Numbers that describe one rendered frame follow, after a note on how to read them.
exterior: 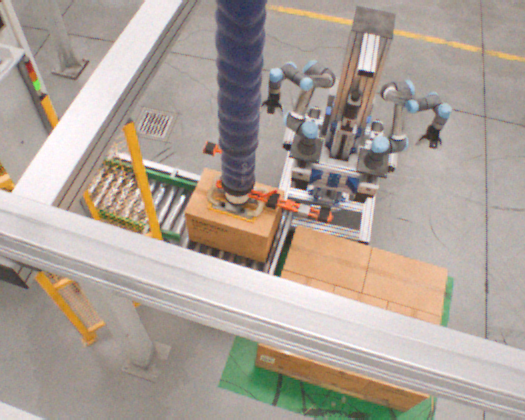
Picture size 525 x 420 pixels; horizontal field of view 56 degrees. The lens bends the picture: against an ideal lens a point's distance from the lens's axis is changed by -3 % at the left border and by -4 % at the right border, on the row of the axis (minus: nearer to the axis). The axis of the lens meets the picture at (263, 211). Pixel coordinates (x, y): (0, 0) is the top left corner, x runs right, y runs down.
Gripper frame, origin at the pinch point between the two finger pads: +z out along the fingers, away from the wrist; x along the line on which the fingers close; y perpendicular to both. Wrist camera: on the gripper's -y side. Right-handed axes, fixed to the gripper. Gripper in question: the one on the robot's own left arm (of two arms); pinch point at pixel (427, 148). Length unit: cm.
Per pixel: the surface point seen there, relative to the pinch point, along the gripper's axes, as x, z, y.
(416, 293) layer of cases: -27, 98, -52
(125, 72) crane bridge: 118, -153, -132
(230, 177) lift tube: 116, 18, -41
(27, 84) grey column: 153, -137, -128
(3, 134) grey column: 159, -127, -140
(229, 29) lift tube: 115, -98, -43
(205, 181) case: 139, 57, -23
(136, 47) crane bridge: 119, -153, -122
